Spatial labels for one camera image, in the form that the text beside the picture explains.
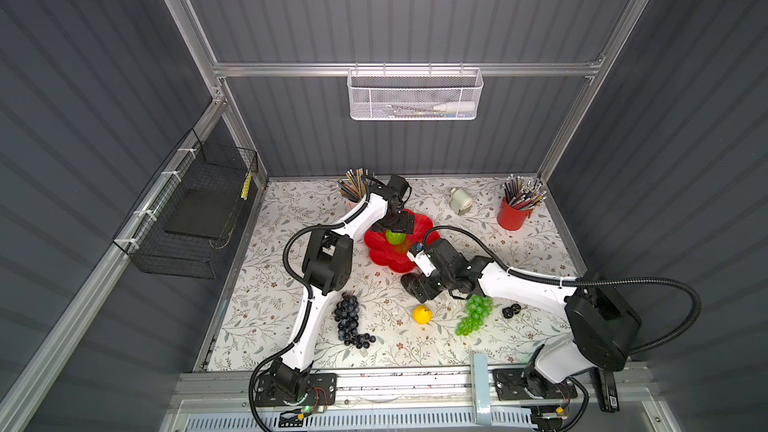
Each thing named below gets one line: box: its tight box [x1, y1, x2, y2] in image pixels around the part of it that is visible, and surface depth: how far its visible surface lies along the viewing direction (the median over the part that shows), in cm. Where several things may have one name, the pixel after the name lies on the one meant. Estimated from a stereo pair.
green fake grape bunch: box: [455, 294, 494, 337], surface depth 84 cm
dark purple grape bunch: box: [334, 292, 376, 349], surface depth 82 cm
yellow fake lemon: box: [413, 305, 432, 325], surface depth 84 cm
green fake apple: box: [386, 230, 406, 245], surface depth 100 cm
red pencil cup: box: [496, 197, 533, 231], surface depth 107 cm
